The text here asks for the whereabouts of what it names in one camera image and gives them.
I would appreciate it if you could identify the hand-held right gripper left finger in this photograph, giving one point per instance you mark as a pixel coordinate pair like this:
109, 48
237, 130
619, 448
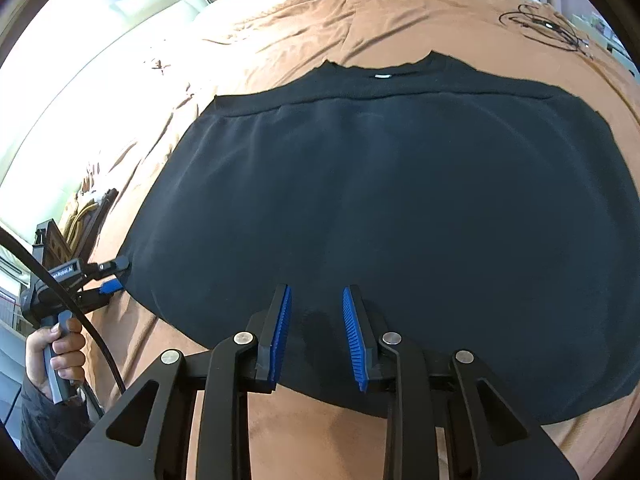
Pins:
280, 332

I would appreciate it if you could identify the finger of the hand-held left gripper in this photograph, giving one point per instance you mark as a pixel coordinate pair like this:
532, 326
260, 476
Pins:
111, 287
112, 265

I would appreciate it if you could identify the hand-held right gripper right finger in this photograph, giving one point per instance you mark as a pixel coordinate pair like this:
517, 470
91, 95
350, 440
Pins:
354, 335

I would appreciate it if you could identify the black t-shirt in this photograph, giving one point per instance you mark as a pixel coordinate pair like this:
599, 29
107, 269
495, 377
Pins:
400, 185

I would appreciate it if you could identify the person's left forearm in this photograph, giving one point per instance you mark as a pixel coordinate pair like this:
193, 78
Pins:
45, 425

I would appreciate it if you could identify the person's left hand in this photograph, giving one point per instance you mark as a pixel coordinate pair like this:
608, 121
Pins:
70, 347

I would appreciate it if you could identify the brown blanket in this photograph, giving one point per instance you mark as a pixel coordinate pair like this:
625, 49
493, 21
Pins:
300, 35

